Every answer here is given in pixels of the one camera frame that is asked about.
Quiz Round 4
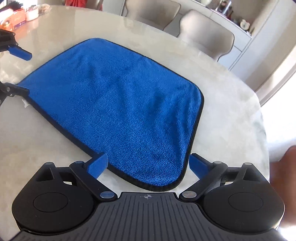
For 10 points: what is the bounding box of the beige chair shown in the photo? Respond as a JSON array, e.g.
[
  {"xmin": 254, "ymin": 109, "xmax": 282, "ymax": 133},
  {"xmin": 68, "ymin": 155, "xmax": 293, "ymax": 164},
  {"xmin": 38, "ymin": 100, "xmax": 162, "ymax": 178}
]
[
  {"xmin": 124, "ymin": 0, "xmax": 181, "ymax": 31},
  {"xmin": 178, "ymin": 9, "xmax": 235, "ymax": 61}
]

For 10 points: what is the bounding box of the beige chair right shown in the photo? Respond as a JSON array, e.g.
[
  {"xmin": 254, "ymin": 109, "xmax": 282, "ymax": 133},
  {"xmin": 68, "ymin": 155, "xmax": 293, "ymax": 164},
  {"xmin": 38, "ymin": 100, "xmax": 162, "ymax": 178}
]
[{"xmin": 178, "ymin": 9, "xmax": 235, "ymax": 61}]

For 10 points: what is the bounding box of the orange box on table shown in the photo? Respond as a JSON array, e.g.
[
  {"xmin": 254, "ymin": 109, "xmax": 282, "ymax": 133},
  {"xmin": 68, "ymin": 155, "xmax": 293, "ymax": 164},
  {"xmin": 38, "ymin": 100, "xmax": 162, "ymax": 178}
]
[{"xmin": 1, "ymin": 6, "xmax": 39, "ymax": 31}]

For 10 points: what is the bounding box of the beige chair left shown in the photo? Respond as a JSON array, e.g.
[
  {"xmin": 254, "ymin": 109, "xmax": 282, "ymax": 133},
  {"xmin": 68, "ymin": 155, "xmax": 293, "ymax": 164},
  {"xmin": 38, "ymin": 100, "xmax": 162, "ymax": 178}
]
[{"xmin": 124, "ymin": 0, "xmax": 181, "ymax": 31}]

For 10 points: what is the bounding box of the red cloth on chair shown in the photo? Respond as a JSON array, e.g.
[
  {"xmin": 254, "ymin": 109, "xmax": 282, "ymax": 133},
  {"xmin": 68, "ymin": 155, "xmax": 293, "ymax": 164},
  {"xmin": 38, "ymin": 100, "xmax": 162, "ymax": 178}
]
[{"xmin": 65, "ymin": 0, "xmax": 87, "ymax": 8}]

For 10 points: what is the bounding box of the person's right hand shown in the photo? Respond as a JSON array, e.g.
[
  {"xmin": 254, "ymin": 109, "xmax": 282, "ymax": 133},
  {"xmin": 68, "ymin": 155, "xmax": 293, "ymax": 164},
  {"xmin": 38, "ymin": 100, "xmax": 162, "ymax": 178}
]
[{"xmin": 270, "ymin": 146, "xmax": 296, "ymax": 227}]

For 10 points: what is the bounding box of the small alarm clock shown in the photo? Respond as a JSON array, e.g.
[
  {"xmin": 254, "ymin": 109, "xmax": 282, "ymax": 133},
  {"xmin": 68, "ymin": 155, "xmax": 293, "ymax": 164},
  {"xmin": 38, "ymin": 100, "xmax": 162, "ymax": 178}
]
[{"xmin": 239, "ymin": 19, "xmax": 250, "ymax": 31}]

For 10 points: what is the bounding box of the blue and grey towel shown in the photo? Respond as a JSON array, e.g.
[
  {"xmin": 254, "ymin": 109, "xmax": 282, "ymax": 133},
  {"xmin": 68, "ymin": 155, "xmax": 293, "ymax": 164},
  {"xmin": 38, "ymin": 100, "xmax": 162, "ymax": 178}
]
[{"xmin": 19, "ymin": 38, "xmax": 204, "ymax": 192}]

